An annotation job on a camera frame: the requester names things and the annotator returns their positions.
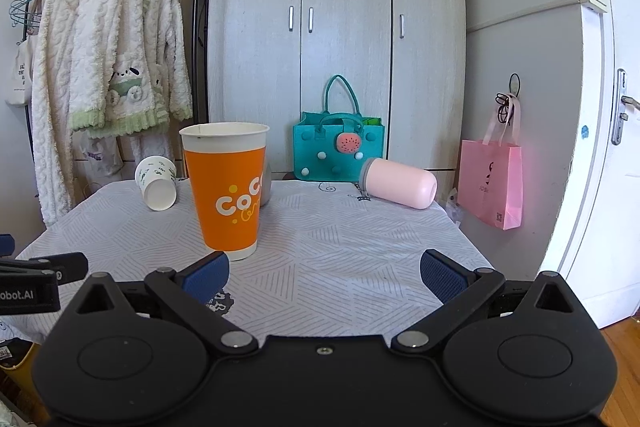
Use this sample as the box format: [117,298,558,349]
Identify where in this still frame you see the white door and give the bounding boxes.
[537,0,640,331]

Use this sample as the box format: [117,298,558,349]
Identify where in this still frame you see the teal felt handbag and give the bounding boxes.
[292,74,386,182]

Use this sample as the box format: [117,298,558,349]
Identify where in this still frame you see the black cable on hook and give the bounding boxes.
[494,74,524,124]

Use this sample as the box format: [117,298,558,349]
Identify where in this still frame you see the white green fleece jacket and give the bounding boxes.
[68,0,194,139]

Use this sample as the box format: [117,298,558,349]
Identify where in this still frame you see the grey round object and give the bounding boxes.
[259,161,274,208]

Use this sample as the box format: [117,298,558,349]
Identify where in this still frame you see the white tote bag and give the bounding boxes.
[4,38,37,108]

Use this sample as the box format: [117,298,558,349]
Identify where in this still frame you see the yellow container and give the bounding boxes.
[0,338,52,425]

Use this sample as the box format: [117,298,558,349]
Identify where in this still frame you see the orange paper cup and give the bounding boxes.
[179,122,270,262]

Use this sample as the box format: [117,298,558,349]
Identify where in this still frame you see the pink paper bag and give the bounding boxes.
[458,94,525,232]

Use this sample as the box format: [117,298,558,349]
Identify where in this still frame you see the white patterned tablecloth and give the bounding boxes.
[14,178,497,344]

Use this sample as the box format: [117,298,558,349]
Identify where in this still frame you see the white fleece robe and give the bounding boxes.
[29,0,177,229]

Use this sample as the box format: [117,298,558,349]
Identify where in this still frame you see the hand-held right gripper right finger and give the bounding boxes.
[390,249,576,354]

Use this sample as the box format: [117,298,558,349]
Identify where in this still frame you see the teal clothes hangers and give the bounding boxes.
[8,0,56,32]

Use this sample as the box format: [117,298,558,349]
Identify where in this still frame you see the silver door handle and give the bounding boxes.
[610,68,640,147]

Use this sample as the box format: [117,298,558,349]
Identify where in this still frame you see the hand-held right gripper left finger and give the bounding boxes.
[75,251,259,356]

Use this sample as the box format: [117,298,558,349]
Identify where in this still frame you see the white leaf print paper cup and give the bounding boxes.
[134,155,179,212]

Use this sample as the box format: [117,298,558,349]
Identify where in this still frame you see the clear plastic bag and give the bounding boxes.
[444,187,464,225]

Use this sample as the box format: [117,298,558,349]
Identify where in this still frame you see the pink plastic cup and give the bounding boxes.
[358,157,439,210]

